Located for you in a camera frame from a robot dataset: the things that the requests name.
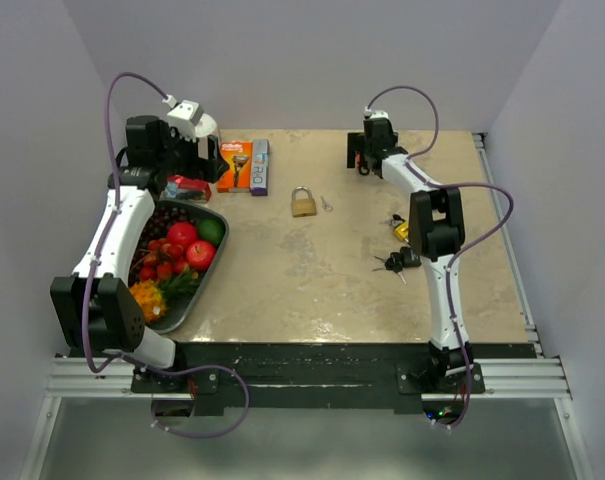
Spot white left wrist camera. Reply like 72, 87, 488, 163
163, 95, 204, 141

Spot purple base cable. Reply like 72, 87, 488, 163
131, 362, 251, 440
430, 344, 476, 431

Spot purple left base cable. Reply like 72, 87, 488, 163
131, 362, 251, 440

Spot white toilet paper roll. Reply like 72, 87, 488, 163
194, 113, 221, 139

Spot orange razor box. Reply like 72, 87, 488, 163
216, 141, 253, 193

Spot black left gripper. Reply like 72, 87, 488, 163
156, 123, 229, 184

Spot black padlock with keys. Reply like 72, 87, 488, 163
374, 246, 422, 284

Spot yellow padlock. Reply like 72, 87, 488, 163
383, 214, 409, 243

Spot orange padlock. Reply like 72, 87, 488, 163
355, 152, 370, 176

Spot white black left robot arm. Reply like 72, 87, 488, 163
50, 110, 225, 392

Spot small silver key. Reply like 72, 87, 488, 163
320, 196, 333, 212

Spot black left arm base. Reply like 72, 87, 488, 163
131, 343, 237, 417

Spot orange spiky fruit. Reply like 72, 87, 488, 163
129, 280, 168, 325

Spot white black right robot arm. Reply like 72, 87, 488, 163
347, 111, 471, 360

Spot red toothpaste box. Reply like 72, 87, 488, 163
163, 175, 211, 203

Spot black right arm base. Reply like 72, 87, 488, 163
395, 344, 486, 416

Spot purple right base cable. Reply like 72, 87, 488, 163
430, 344, 476, 431

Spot brass padlock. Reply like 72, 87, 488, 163
291, 186, 317, 218

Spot dark red grape bunch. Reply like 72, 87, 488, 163
137, 206, 196, 249

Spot red apple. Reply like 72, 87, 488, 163
185, 240, 217, 271

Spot green lime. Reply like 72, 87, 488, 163
196, 219, 226, 247

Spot green leaves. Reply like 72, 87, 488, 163
158, 271, 201, 302

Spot dark grey fruit tray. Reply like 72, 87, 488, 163
128, 200, 228, 334

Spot red strawberries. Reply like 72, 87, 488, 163
133, 238, 190, 282

